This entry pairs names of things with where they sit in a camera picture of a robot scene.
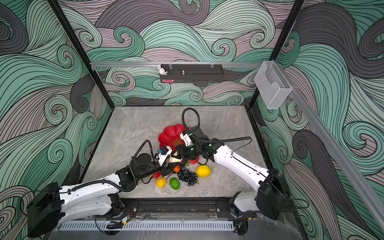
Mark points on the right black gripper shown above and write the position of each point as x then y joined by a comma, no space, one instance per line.
185,154

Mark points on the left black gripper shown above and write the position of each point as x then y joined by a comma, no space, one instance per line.
166,170

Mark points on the red fake apple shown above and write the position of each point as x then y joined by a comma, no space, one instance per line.
194,161

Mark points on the red flower-shaped fruit bowl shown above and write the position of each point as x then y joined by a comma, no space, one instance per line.
171,136

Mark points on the dark maroon fake fruit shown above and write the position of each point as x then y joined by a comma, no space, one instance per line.
183,163

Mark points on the cream fake pear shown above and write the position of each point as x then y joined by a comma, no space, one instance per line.
173,160

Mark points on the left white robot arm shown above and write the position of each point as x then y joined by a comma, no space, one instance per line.
55,205

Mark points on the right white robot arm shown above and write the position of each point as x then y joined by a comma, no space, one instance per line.
270,192

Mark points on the red fake mango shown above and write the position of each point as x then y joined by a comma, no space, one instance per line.
157,175

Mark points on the large yellow fake lemon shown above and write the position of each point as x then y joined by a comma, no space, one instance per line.
203,171

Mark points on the dark fake grape bunch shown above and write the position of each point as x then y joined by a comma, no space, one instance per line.
187,176

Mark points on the small yellow fake lemon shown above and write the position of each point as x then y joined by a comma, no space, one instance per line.
161,182

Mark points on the green fake lime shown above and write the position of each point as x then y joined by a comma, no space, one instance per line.
175,184

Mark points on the small white figurine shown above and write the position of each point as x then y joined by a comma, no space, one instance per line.
161,70

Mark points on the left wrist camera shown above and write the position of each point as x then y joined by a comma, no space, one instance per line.
164,153

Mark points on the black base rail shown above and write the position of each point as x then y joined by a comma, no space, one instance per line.
220,206

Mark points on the white slotted cable duct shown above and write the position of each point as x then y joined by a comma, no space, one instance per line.
151,225

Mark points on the black wall shelf tray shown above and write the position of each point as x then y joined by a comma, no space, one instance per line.
196,74

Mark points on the aluminium wall rail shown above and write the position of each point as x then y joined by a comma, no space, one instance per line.
138,64

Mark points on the clear plastic wall bin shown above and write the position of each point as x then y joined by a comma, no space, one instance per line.
273,84

